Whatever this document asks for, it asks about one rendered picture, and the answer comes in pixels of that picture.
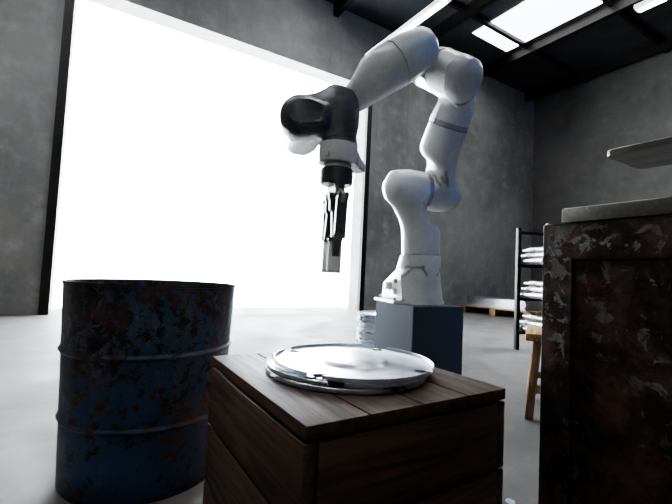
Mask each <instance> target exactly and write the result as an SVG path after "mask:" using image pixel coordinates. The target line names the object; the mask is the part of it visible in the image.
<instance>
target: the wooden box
mask: <svg viewBox="0 0 672 504"><path fill-rule="evenodd" d="M274 353H276V352H263V353H257V354H256V353H249V354H236V355H222V356H213V357H212V365H213V366H214V367H212V368H211V380H210V396H209V412H208V422H209V423H210V424H208V427H207V443H206V459H205V475H204V478H205V481H204V491H203V504H502V492H503V469H502V468H500V467H502V466H503V450H504V409H505V402H504V401H502V399H505V390H506V389H505V388H502V387H499V386H496V385H492V384H489V383H486V382H483V381H479V380H476V379H473V378H469V377H466V376H463V375H459V374H456V373H453V372H450V371H446V370H443V369H440V368H436V367H434V371H433V373H431V375H429V376H427V377H426V380H425V382H424V383H423V384H422V385H420V386H418V387H416V388H413V389H410V390H406V391H402V392H398V391H396V390H397V389H395V388H391V389H392V390H393V391H396V393H389V394H376V395H348V394H334V393H325V392H318V391H311V390H306V389H301V388H297V387H294V386H290V385H287V384H284V383H282V382H279V381H277V380H275V379H274V378H272V377H270V376H269V375H268V374H267V372H266V360H267V358H268V357H269V359H271V358H272V354H274Z"/></svg>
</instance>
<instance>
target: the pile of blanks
mask: <svg viewBox="0 0 672 504"><path fill-rule="evenodd" d="M356 319H357V322H356V324H357V327H356V332H357V333H356V344H367V345H374V343H375V319H376V317H369V316H363V315H359V314H357V317H356Z"/></svg>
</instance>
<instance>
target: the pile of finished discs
mask: <svg viewBox="0 0 672 504"><path fill-rule="evenodd" d="M274 354H275V353H274ZM274 354H272V358H271V359H269V357H268V358H267V360H266V372H267V374H268V375H269V376H270V377H272V378H274V379H275V380H277V381H279V382H282V383H284V384H287V385H290V386H294V387H297V388H301V389H306V390H311V391H318V392H325V393H334V394H348V395H376V394H389V393H396V391H398V392H402V391H406V390H410V389H413V388H416V387H418V386H420V385H422V384H423V383H424V382H425V380H426V377H425V378H422V379H418V380H414V381H408V382H401V383H389V384H356V383H342V382H333V381H325V380H319V379H316V378H318V377H322V375H313V376H315V377H314V378H309V377H304V376H300V375H297V374H294V373H291V372H288V371H286V370H283V369H282V368H280V367H278V366H277V365H276V364H275V363H274ZM279 376H281V377H284V378H281V377H279ZM384 388H389V389H384ZM391 388H395V389H397V390H396V391H393V390H392V389H391Z"/></svg>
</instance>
